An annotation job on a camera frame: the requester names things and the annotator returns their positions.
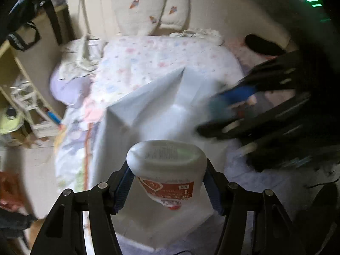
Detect white wire rack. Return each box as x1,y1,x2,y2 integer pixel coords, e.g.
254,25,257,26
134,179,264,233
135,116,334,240
11,77,61,139

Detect cream crumpled cloth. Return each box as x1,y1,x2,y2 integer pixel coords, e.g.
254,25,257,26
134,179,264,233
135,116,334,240
57,34,107,80

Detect floral quilted pillow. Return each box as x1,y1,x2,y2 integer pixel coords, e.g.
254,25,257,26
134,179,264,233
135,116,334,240
92,36,245,107

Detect large cream printed pillow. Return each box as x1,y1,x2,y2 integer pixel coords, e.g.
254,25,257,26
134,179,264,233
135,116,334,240
109,0,173,36

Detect wooden shelf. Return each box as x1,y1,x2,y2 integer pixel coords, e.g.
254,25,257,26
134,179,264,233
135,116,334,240
0,4,69,146

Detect red plastic bag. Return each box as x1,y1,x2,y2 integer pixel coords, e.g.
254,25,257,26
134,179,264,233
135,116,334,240
0,171,24,210

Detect black bag strap loop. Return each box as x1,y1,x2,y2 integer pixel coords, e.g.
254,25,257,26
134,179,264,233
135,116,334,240
7,21,41,52

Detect white frilly cloth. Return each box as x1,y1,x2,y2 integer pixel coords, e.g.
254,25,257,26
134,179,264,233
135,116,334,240
170,29,224,44

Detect white shirt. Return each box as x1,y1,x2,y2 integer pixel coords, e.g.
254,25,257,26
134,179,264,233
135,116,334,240
90,68,231,250

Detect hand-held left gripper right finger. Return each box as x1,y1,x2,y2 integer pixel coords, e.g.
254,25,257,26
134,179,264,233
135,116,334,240
203,159,302,255

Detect white lotion bottle red cap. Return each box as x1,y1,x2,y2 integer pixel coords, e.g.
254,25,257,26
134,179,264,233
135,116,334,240
126,140,208,211

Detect yellow-green shoe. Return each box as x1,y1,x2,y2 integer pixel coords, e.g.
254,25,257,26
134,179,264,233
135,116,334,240
0,109,24,135

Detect black pink sleep mask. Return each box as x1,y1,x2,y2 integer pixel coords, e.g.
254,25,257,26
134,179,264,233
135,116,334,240
244,34,286,56

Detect cream bed headboard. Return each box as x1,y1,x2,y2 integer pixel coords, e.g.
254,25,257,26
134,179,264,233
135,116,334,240
65,0,298,51

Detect black straight strap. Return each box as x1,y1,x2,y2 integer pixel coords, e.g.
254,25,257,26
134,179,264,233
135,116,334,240
44,0,63,44

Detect lavender pillow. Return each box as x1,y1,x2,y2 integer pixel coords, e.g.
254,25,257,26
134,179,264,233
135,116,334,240
50,72,93,107

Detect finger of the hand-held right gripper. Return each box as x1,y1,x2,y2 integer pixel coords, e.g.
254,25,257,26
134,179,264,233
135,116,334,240
222,52,311,105
197,93,314,140

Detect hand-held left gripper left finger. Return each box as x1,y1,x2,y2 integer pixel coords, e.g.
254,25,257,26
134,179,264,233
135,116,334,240
30,161,135,255

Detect narrow cream printed pillow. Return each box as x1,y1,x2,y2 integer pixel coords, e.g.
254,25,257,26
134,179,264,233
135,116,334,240
159,0,192,28

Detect printed cartoon blanket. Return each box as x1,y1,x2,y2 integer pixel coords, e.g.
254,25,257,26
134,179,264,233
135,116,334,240
54,106,107,200

